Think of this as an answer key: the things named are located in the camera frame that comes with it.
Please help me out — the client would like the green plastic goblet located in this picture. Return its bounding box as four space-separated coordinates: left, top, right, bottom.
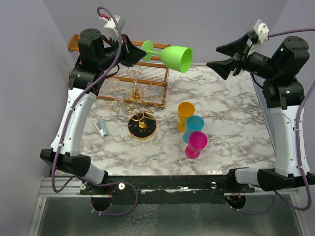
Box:
141 40 193 73

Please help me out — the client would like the orange plastic goblet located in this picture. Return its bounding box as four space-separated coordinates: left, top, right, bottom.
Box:
177 102 195 132

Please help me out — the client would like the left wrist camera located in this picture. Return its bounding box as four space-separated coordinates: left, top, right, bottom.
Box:
100 15 126 40

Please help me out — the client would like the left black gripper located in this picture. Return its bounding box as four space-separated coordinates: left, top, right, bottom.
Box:
97 32 146 71

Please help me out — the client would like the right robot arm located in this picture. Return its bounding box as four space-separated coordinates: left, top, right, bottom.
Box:
206 35 315 192

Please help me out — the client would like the gold wire wine glass rack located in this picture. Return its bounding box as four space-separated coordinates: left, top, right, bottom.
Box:
106 69 166 140

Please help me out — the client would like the wooden dish rack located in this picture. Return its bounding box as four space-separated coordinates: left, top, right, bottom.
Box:
67 34 171 101

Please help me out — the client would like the small blue white packet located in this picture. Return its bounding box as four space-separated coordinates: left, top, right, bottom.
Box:
94 119 109 138

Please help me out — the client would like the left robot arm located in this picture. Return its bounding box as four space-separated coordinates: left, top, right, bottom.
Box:
40 29 146 194

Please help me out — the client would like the clear wine glass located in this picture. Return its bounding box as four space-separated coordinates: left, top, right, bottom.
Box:
127 66 142 93
105 78 131 115

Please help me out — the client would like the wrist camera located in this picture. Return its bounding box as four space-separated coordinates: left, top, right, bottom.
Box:
246 19 269 55
100 15 126 40

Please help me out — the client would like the blue plastic goblet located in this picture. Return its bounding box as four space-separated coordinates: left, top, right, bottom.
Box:
183 115 204 144

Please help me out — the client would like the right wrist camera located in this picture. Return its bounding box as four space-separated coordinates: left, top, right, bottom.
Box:
246 19 269 55

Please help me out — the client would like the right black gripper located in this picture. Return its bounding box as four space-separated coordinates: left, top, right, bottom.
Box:
208 33 280 80

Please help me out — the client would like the pink plastic goblet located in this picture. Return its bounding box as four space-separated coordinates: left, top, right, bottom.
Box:
185 131 208 159

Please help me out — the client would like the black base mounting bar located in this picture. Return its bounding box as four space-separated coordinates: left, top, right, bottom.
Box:
80 175 254 205

